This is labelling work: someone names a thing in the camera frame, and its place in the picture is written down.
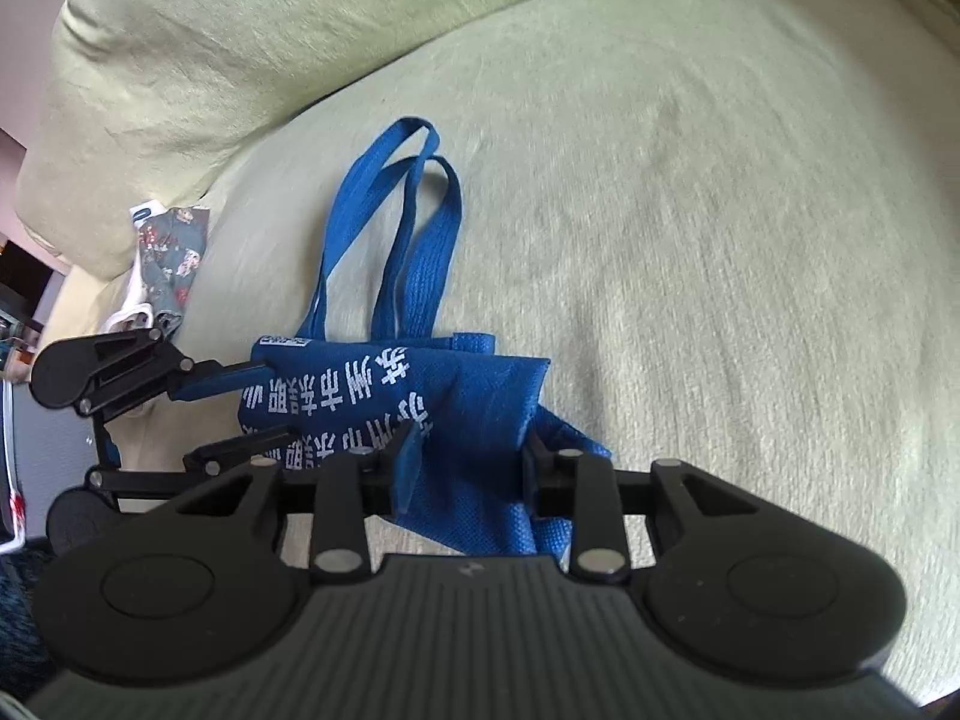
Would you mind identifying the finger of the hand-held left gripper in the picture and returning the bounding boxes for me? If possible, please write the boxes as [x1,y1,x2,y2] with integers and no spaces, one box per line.
[79,328,272,422]
[86,426,301,500]

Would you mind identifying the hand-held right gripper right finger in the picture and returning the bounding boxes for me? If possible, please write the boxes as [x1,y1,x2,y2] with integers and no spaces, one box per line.
[525,441,758,584]

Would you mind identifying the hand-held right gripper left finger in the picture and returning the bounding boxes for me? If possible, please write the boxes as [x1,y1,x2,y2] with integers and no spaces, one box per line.
[176,421,422,584]

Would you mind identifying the blue shopping bag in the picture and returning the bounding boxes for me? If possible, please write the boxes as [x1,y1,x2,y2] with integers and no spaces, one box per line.
[238,116,612,560]

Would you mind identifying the floral cloth bag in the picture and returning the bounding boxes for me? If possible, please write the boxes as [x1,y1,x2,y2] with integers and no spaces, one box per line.
[131,206,212,338]

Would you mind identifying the light green covered sofa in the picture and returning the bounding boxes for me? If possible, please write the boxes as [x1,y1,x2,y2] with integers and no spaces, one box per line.
[15,0,960,720]

